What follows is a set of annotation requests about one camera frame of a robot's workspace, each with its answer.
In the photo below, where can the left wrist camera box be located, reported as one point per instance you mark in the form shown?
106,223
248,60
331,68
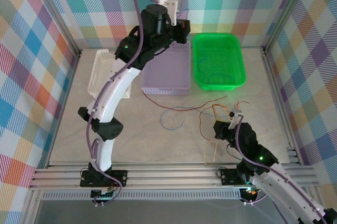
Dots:
169,6

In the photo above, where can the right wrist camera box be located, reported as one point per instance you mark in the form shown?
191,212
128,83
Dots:
235,118

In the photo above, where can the aluminium front rail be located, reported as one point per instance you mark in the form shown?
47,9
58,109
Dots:
171,176

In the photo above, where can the green plastic basket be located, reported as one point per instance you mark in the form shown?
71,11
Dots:
219,87

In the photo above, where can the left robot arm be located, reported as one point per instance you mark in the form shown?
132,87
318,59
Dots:
113,92

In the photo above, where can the aluminium frame post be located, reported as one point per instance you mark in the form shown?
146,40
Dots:
58,15
287,10

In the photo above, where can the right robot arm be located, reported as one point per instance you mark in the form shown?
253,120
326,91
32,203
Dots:
276,184

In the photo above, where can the controller circuit board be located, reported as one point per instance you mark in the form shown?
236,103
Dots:
104,194
250,192

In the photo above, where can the grey metal panel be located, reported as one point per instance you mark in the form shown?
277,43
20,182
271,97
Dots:
158,213

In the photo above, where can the white plastic basket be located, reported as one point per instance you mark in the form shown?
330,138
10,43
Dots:
98,66

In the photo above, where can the purple plastic basket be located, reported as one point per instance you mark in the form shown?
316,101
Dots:
166,76

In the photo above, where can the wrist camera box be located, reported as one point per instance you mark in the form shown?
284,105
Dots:
169,6
235,118

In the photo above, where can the aluminium side rail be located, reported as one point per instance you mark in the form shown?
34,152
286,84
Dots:
61,118
279,102

